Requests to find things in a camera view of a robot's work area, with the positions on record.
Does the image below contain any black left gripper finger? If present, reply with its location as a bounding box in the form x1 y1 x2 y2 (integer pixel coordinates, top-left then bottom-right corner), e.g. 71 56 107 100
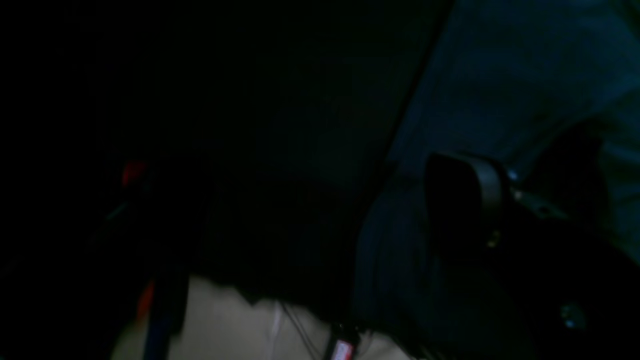
423 152 511 261

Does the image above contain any black table cloth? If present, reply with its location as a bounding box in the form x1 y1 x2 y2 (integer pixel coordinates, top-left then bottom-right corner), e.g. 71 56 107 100
1 0 451 324

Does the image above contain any red blue clamp bottom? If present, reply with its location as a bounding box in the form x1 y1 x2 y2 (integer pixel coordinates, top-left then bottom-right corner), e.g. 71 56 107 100
121 160 173 360

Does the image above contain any dark grey T-shirt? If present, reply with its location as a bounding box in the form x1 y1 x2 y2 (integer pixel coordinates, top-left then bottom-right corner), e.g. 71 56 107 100
352 0 639 360

